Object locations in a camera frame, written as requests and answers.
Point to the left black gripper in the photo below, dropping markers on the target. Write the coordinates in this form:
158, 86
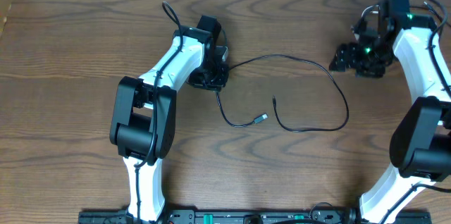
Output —
210, 80

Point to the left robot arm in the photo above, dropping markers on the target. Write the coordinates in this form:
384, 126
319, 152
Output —
144, 114

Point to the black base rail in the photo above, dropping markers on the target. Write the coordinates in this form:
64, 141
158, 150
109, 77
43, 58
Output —
184, 216

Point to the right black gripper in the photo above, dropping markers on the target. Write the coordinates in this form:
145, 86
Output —
347, 59

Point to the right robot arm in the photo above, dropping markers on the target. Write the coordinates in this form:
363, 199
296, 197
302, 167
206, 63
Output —
419, 157

